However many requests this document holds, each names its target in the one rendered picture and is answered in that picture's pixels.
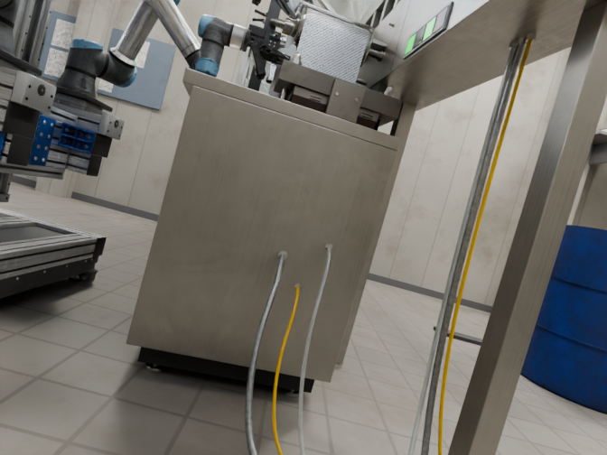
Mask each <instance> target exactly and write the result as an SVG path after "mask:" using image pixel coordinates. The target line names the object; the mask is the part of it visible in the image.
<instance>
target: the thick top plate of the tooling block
mask: <svg viewBox="0 0 607 455"><path fill-rule="evenodd" d="M335 79H338V78H335V77H333V76H331V75H328V74H325V73H322V72H320V71H318V70H313V69H310V68H307V67H305V66H303V65H300V64H297V63H294V62H291V61H289V60H285V59H284V60H283V62H282V65H281V67H280V70H279V71H278V74H277V78H276V81H275V87H274V91H275V92H278V93H281V92H282V89H283V88H289V92H288V96H289V95H290V93H291V92H292V90H293V88H294V86H298V87H301V88H306V89H309V90H311V91H314V92H317V93H320V94H323V95H325V96H328V97H329V96H330V94H331V90H332V84H333V81H334V80H335ZM339 80H342V81H345V82H348V81H346V80H343V79H339ZM348 83H350V84H353V83H351V82H348ZM353 85H356V84H353ZM356 86H358V87H361V88H364V87H362V86H359V85H356ZM364 89H365V92H364V96H363V99H362V102H361V106H360V107H362V108H365V109H367V110H370V111H373V112H376V113H379V116H378V119H380V123H379V126H381V125H384V124H387V123H389V122H391V121H394V120H396V119H398V115H399V112H400V108H401V106H402V102H403V101H402V100H400V99H397V98H394V97H390V96H387V95H385V94H382V93H379V92H377V91H374V90H371V89H368V88H364Z"/></svg>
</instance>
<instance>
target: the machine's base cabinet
mask: <svg viewBox="0 0 607 455"><path fill-rule="evenodd" d="M396 153H397V151H395V150H392V149H389V148H387V147H384V146H381V145H378V144H373V143H370V142H367V141H364V140H361V139H359V138H356V137H353V136H350V135H345V134H342V133H339V132H336V131H333V130H331V129H328V128H325V127H322V126H319V125H314V124H311V123H308V122H305V121H303V120H300V119H297V118H294V117H291V116H286V115H283V114H280V113H277V112H275V111H272V110H269V109H266V108H263V107H258V106H255V105H252V104H249V103H247V102H244V101H241V100H238V99H235V98H233V97H227V96H224V95H221V94H219V93H216V92H213V91H210V90H207V89H205V88H199V87H196V86H192V89H191V95H190V99H189V103H188V106H187V109H186V113H185V117H184V120H183V124H182V130H181V133H180V137H179V141H178V144H177V148H176V151H175V155H174V158H173V165H172V169H171V171H170V175H169V179H168V182H167V186H166V190H165V194H164V196H163V203H162V207H161V210H160V214H159V218H158V220H157V224H156V228H155V232H154V238H153V241H152V244H151V248H150V252H149V256H148V259H147V263H146V266H145V272H144V276H143V280H142V283H141V287H140V290H139V294H138V297H137V301H136V305H135V310H134V314H133V318H132V321H131V325H130V329H129V332H128V335H127V339H126V344H128V345H134V346H138V347H141V350H140V354H139V358H138V360H137V361H138V362H144V363H146V364H145V370H146V371H148V372H150V373H155V374H158V373H162V372H163V371H164V369H165V367H173V368H178V369H183V370H188V371H193V372H198V373H203V374H208V375H214V376H222V377H227V378H232V379H237V380H242V381H247V376H248V370H249V364H250V359H251V355H252V350H253V347H254V343H255V339H256V335H257V330H258V326H259V323H260V321H261V318H262V315H263V312H264V309H265V307H266V302H267V299H268V296H269V294H270V292H271V289H272V286H273V282H274V280H275V274H276V271H277V267H278V263H279V258H278V256H277V254H278V252H279V251H280V250H285V251H286V253H287V258H286V259H285V265H284V270H283V273H282V277H281V280H280V284H279V286H278V289H277V292H276V295H275V299H274V302H273V305H272V308H271V311H270V313H269V316H268V319H267V322H266V327H265V330H264V334H263V338H262V341H261V344H260V349H259V353H258V357H257V367H256V372H255V379H254V383H258V384H262V385H271V386H274V382H275V372H276V367H277V362H278V359H279V354H280V350H281V347H282V344H283V341H284V337H285V333H286V330H287V327H288V324H289V321H290V318H291V315H292V311H293V307H294V300H295V295H296V289H295V288H294V284H295V283H300V285H301V289H300V290H299V297H298V303H297V307H296V311H295V315H294V320H293V323H292V326H291V329H290V332H289V335H288V338H287V341H286V344H285V350H284V354H283V357H282V361H281V366H280V370H279V376H278V382H277V387H282V388H284V389H283V393H284V394H285V395H286V396H288V397H291V398H297V397H299V389H300V379H301V371H302V364H303V358H304V349H305V343H306V339H307V335H308V330H309V327H310V323H311V319H312V316H313V310H314V306H315V303H316V301H317V297H318V294H319V291H320V287H321V284H322V278H323V274H324V270H325V265H326V260H327V250H326V249H325V248H324V245H325V244H326V243H331V244H332V250H331V260H330V265H329V271H328V274H327V279H326V283H325V285H324V289H323V293H322V298H321V301H320V305H319V308H318V311H317V315H316V319H315V322H314V325H313V333H312V337H311V341H310V347H309V351H308V357H307V363H306V369H305V377H304V387H303V391H304V392H306V393H311V392H312V389H313V383H314V380H319V381H323V382H328V383H330V382H331V380H332V374H333V371H334V368H335V365H336V361H337V358H338V355H339V352H340V348H341V343H342V340H343V336H344V333H345V330H346V327H347V323H348V320H349V316H350V311H351V308H352V304H353V302H354V298H355V295H356V291H357V289H358V286H359V282H360V277H361V274H362V270H363V267H364V264H365V261H366V257H367V254H368V251H369V245H370V242H371V238H372V236H373V232H374V229H375V226H376V223H377V219H378V214H379V211H380V207H381V204H382V200H383V198H384V194H385V191H386V187H387V185H388V179H389V175H390V173H391V169H392V166H393V162H394V160H395V156H396Z"/></svg>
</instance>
